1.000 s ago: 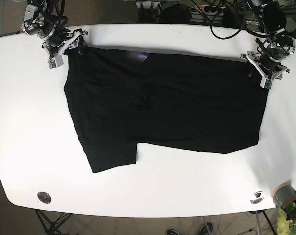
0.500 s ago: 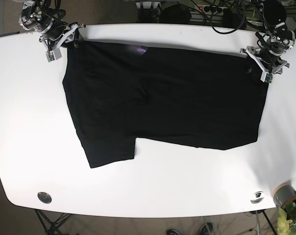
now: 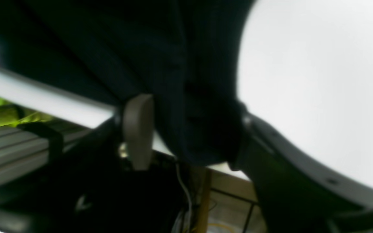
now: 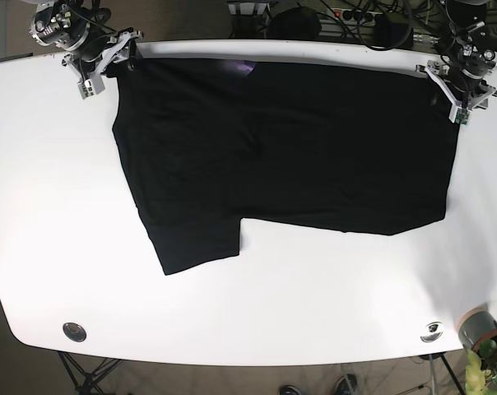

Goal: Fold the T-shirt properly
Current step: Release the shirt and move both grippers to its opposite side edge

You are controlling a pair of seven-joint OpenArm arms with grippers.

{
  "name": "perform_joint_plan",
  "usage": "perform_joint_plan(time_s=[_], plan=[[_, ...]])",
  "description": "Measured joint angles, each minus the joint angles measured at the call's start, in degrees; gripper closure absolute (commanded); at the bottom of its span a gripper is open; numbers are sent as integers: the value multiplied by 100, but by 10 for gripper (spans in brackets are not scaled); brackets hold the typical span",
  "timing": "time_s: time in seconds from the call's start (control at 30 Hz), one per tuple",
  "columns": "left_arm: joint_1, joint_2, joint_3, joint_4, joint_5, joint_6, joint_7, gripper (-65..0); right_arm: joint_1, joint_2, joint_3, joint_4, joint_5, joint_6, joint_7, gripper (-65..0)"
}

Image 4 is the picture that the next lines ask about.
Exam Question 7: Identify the black T-shirt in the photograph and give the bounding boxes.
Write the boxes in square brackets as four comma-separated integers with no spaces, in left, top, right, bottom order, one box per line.
[113,58,459,275]

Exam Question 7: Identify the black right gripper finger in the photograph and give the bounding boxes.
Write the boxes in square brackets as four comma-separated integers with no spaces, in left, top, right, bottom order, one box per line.
[125,40,138,71]
[102,67,118,78]

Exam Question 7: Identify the grey plant pot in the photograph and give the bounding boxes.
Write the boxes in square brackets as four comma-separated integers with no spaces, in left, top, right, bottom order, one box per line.
[456,308,497,352]

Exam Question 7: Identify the right silver table grommet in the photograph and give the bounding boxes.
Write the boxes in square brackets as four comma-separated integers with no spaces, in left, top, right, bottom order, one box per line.
[420,322,444,343]

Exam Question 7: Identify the left gripper body silver black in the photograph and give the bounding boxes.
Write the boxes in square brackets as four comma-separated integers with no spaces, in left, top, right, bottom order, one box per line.
[416,60,497,125]

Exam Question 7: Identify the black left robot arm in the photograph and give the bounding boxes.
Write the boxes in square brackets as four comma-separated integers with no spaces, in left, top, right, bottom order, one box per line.
[416,1,497,125]

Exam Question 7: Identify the right gripper body silver black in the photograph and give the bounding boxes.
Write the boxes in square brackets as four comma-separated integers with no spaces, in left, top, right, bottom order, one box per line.
[62,29,144,100]

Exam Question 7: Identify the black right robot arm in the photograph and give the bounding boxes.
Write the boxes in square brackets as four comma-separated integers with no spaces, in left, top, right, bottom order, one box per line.
[30,1,143,99]

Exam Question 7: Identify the green potted plant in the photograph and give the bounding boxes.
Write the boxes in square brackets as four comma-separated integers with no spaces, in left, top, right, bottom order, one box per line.
[465,339,497,395]

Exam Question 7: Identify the silver table grommet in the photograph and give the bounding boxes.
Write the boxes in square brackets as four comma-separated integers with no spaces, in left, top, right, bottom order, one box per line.
[63,323,87,342]
[420,322,444,343]

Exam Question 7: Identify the left silver table grommet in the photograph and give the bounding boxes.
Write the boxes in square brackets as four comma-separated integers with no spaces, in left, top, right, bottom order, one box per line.
[63,323,87,342]

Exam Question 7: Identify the black folding table legs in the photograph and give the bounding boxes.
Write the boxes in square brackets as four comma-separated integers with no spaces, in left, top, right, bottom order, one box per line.
[58,351,123,395]

